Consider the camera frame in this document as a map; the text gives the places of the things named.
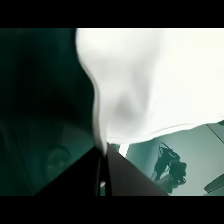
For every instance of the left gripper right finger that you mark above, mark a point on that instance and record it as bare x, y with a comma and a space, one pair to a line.
130, 178

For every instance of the white garment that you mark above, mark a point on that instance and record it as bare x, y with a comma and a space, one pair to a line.
156, 80

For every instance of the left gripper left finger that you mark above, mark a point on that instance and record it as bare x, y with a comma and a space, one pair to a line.
78, 176

